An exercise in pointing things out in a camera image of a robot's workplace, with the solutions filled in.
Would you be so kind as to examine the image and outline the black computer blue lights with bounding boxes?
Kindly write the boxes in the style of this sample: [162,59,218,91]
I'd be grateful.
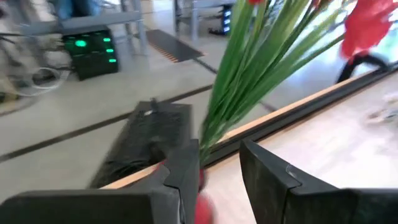
[208,4,233,35]

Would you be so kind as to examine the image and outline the black floor box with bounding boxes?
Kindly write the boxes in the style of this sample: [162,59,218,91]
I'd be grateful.
[89,98,193,189]

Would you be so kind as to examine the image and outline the red artificial flower bunch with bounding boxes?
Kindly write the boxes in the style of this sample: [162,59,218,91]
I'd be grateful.
[198,0,398,166]

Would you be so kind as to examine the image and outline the black mat orange stripes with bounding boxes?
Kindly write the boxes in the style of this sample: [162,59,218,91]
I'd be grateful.
[145,29,205,63]

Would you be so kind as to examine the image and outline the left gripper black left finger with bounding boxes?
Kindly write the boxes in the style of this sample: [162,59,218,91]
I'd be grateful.
[0,139,200,224]

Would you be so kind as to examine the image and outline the grey metal table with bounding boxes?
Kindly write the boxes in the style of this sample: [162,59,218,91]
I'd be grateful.
[173,0,237,41]
[18,11,149,58]

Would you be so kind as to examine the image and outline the red glass vase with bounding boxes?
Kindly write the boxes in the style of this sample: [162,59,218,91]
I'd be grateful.
[194,167,216,224]

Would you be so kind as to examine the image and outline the black computer green lights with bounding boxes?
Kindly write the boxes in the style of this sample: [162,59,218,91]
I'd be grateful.
[61,26,119,81]

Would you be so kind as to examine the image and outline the black chair base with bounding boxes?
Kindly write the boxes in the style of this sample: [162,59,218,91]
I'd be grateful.
[335,53,391,84]

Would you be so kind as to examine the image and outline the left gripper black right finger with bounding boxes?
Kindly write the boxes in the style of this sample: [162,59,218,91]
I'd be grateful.
[239,139,398,224]

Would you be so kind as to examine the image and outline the white cable loop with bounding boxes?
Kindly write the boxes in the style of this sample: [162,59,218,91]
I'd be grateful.
[12,65,72,98]

